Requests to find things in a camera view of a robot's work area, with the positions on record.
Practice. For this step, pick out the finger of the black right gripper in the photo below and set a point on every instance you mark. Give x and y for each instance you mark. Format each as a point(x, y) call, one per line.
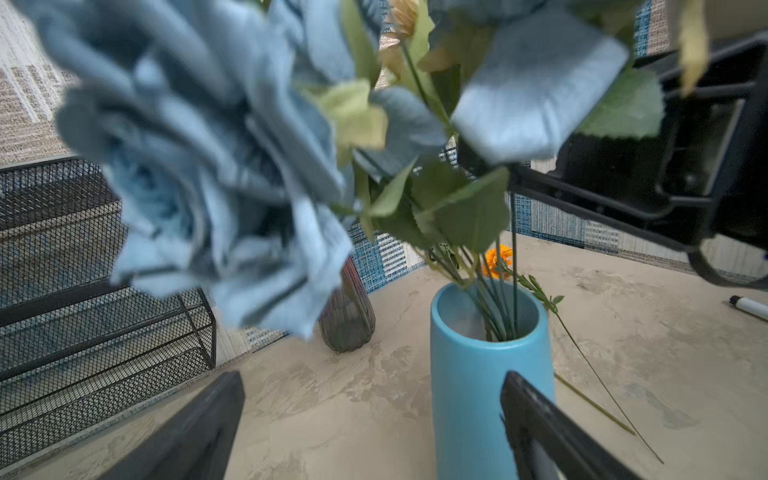
point(704, 174)

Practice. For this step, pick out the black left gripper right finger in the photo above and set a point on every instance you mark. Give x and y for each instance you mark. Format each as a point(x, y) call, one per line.
point(546, 443)

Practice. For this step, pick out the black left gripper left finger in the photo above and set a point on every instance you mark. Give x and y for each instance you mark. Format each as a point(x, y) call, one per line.
point(195, 443)

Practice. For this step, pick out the blue cylindrical vase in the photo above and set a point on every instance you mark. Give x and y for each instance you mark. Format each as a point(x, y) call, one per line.
point(467, 375)

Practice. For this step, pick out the orange carnation stem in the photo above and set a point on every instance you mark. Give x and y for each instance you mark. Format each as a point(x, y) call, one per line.
point(501, 263)

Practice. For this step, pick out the pink ribbed glass vase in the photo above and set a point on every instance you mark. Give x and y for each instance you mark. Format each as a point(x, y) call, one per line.
point(348, 320)

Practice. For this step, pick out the cream sunflower stem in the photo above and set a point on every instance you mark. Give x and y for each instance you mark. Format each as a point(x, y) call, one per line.
point(405, 46)

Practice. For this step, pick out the black whiteboard marker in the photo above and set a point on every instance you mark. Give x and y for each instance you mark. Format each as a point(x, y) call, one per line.
point(750, 306)

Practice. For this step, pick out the black wire mesh shelf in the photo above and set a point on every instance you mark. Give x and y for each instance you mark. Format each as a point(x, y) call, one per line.
point(76, 349)

